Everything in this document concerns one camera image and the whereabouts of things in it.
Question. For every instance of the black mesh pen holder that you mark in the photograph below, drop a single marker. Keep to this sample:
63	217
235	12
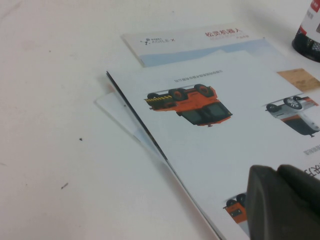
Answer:
308	37

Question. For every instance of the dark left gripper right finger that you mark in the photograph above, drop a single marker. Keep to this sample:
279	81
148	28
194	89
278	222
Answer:
302	207

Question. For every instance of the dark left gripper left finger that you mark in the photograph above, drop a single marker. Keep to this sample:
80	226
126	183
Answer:
265	207

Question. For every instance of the AgileX brochure with blue sky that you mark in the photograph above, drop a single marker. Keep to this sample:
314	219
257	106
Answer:
190	45

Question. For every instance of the Leador brochure with orange vehicles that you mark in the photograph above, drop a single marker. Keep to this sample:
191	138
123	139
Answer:
212	150

